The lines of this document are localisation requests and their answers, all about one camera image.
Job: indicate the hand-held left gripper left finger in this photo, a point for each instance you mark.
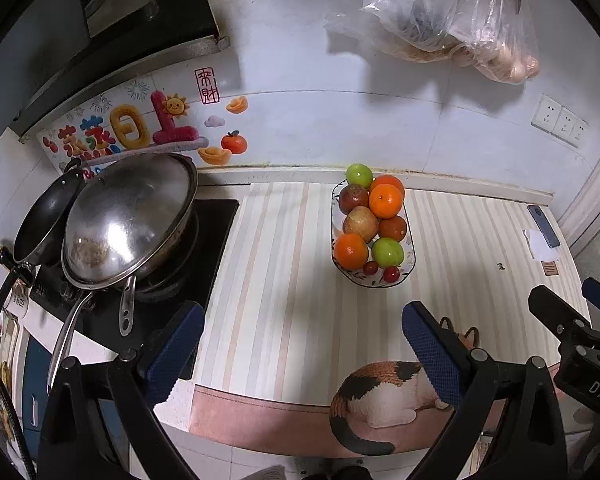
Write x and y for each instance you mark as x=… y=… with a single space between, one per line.
x=172 y=360

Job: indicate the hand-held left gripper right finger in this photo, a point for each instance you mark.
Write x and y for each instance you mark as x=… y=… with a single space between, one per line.
x=430 y=355

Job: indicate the cherry tomato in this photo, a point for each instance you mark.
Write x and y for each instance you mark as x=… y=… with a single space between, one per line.
x=391 y=273
x=371 y=268

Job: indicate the oval patterned plate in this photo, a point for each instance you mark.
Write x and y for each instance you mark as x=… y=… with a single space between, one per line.
x=409 y=259

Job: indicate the green apple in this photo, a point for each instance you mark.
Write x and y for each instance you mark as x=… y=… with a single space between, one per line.
x=387 y=251
x=359 y=175

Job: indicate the small dark orange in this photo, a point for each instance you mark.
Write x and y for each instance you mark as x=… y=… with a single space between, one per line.
x=395 y=229

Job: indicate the brown apple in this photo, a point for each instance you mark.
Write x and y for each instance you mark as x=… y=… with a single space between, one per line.
x=360 y=224

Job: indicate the dark red apple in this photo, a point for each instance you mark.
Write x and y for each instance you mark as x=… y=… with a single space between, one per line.
x=352 y=199

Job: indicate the small brown card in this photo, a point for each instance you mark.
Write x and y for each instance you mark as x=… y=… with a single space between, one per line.
x=550 y=269

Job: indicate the calico cat figure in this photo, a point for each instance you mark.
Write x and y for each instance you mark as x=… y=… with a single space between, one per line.
x=380 y=400

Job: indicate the white paper slip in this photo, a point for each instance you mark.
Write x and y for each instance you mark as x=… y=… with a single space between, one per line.
x=536 y=246

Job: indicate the dark phone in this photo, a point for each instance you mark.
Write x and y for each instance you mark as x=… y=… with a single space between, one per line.
x=544 y=225

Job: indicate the black cooktop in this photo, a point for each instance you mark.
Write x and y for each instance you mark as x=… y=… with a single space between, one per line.
x=215 y=240

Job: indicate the blue cabinet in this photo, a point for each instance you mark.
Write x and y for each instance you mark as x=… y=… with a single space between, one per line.
x=35 y=380

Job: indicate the striped table mat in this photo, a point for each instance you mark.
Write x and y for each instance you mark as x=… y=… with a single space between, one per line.
x=280 y=260

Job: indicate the white jar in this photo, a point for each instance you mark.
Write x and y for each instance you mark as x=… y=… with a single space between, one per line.
x=19 y=300

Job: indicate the black frying pan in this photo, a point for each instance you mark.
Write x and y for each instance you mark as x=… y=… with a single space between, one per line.
x=45 y=225

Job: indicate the plastic bag of eggs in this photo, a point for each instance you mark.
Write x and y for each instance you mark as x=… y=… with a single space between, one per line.
x=500 y=35

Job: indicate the range hood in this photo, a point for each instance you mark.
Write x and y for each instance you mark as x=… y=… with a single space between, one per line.
x=30 y=60

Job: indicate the clear plastic bag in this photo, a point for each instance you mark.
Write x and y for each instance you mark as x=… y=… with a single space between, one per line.
x=410 y=5

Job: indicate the festive wall sticker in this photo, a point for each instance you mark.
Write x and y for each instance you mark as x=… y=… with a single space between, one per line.
x=130 y=127

